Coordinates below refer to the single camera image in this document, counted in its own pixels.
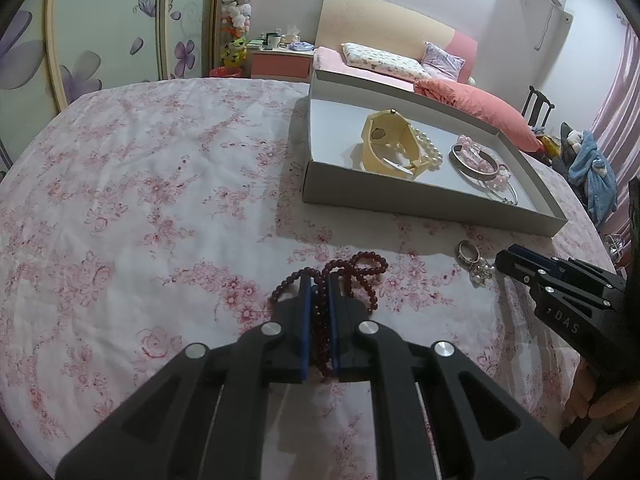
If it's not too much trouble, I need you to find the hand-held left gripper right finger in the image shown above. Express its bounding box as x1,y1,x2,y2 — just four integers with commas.
327,277,586,480

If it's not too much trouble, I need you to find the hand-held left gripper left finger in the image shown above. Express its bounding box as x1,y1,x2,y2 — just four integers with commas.
55,280,313,480

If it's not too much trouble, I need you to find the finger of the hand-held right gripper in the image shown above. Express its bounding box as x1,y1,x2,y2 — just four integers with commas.
505,244,626,294
495,254,612,309

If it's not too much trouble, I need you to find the dark red bead bracelet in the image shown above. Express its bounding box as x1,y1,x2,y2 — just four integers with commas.
269,251,389,378

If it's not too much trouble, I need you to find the pearl cluster earring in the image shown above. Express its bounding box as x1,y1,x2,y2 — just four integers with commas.
469,257,497,289

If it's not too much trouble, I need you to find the thin silver bangle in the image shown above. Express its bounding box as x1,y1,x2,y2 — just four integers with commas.
482,175,520,206

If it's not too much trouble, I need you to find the silver ring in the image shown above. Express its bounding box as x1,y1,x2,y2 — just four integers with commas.
456,240,482,265

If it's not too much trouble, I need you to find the wide silver cuff bangle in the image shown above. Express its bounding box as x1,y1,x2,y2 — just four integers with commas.
448,144,501,180

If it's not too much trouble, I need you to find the pink bead bracelet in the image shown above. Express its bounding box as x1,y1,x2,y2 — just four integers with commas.
456,134,512,183

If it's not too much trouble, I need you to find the white pearl bracelet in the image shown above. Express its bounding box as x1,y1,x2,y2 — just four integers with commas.
407,127,444,172

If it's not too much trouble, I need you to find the cream yellow plastic watch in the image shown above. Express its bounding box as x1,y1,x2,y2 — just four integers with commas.
359,108,426,181

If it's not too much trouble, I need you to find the grey cardboard box tray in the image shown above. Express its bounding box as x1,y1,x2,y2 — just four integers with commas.
301,67,569,237

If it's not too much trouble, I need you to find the person's right hand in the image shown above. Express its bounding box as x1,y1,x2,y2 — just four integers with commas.
562,360,640,436

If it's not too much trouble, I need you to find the blue plush garment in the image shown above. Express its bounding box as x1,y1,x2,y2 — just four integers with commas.
569,132,618,223

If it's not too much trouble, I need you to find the grey plush toy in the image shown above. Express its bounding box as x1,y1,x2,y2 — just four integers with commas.
560,122,583,161

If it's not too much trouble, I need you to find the dark wooden chair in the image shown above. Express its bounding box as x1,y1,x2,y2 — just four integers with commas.
521,86,556,128

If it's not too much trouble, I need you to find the pink folded quilt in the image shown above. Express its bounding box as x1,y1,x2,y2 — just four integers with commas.
414,78,543,153

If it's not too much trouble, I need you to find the pink curtain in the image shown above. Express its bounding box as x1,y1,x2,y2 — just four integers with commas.
590,25,640,181

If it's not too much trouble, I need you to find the purple patterned pillow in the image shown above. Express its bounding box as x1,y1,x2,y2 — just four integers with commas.
420,42,466,82

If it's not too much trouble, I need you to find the white patterned pillow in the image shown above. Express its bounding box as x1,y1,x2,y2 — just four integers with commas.
341,42,423,82

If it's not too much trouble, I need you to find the pink white nightstand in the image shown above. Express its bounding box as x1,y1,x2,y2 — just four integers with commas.
250,42,317,80

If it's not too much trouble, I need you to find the bed with pink sheet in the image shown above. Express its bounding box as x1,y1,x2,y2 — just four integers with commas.
312,46,421,92

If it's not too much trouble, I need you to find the cream pink headboard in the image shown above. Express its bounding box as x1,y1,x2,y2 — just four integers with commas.
315,0,480,61

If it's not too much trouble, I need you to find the plush toy tower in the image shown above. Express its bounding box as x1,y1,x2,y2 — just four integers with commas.
219,0,260,68

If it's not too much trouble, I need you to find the floral glass sliding wardrobe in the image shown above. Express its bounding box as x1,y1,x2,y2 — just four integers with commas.
0,0,226,181

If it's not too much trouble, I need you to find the air conditioner hose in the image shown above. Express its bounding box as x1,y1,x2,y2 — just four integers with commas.
535,5,573,52

